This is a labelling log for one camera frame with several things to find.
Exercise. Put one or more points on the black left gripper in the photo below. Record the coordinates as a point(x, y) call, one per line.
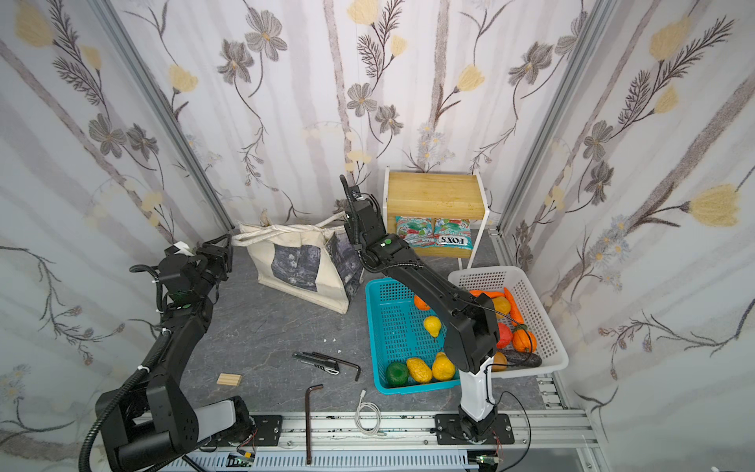
point(211, 260)

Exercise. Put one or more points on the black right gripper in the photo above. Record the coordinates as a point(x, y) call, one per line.
point(359, 211)

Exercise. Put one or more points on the cream canvas tote bag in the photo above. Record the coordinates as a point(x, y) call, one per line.
point(313, 262)

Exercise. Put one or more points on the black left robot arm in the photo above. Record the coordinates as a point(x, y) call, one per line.
point(148, 422)

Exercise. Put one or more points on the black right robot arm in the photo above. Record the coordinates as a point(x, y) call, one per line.
point(470, 320)

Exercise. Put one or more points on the teal mint candy bag right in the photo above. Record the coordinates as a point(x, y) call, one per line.
point(453, 233)

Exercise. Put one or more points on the white wooden two-tier shelf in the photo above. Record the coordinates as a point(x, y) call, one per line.
point(437, 195)

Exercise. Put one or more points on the orange fruit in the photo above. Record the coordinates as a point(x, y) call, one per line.
point(421, 304)

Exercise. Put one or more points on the small wooden block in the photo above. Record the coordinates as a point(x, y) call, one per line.
point(229, 380)

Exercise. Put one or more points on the teal plastic basket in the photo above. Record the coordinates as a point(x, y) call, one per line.
point(397, 333)

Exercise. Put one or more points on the yellow lemon middle lower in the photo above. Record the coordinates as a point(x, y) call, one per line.
point(433, 326)

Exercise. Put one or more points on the black utility knife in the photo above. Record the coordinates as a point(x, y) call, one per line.
point(321, 362)

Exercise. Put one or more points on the large black hex key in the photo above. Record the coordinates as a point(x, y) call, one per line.
point(308, 421)

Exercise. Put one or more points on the small black hex key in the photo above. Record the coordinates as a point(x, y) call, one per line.
point(341, 362)

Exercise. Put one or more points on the green lime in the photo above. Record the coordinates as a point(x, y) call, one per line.
point(397, 374)

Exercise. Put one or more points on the yellow bell pepper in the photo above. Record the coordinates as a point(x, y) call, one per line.
point(502, 307)

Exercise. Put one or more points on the yellow pear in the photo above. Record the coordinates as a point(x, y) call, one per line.
point(443, 369)

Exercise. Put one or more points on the orange carrot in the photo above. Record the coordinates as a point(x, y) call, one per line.
point(514, 312)

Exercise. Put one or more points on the red tomato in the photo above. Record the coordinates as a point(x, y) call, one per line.
point(505, 336)

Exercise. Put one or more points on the brown potato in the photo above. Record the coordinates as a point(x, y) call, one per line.
point(500, 362)

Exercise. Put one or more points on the small orange pumpkin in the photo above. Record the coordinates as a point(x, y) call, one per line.
point(523, 340)

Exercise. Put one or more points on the small green circuit board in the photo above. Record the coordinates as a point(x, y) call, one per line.
point(240, 461)

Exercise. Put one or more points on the white plastic basket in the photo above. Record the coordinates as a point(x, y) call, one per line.
point(550, 347)

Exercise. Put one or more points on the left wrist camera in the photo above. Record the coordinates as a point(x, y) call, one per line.
point(179, 248)

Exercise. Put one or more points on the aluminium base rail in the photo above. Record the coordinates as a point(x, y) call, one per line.
point(534, 440)

